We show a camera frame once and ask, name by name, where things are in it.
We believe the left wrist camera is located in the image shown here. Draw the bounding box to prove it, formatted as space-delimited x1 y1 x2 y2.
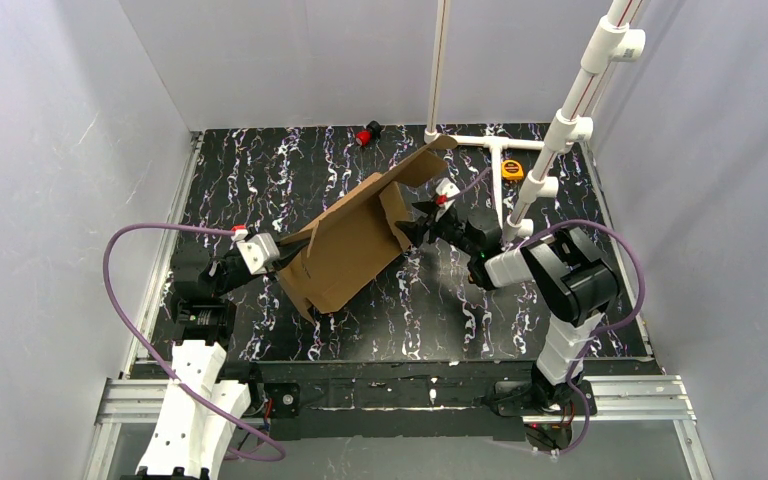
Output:
233 230 280 275

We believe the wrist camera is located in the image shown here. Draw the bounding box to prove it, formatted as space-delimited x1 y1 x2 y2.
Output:
233 230 280 275
434 178 460 208

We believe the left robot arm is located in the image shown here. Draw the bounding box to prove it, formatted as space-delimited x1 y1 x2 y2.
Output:
132 234 307 479

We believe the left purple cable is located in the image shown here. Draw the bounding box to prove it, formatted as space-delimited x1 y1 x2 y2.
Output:
102 223 287 463

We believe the brown cardboard box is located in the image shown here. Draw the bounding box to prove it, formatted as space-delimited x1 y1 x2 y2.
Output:
278 135 457 323

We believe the aluminium rail frame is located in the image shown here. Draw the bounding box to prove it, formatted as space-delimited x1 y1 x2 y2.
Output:
82 132 717 480

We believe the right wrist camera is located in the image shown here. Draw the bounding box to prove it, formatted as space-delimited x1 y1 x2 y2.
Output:
434 178 460 208

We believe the red black stamp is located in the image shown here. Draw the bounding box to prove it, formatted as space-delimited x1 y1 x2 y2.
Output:
355 120 383 148

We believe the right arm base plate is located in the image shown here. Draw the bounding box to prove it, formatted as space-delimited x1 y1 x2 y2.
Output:
482 380 598 418

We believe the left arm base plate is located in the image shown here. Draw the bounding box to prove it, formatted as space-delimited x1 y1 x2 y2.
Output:
218 361 301 420

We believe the orange tape measure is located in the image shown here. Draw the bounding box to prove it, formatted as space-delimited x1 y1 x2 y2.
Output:
501 159 525 182

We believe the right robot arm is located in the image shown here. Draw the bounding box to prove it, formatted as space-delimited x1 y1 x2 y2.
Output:
395 201 621 415

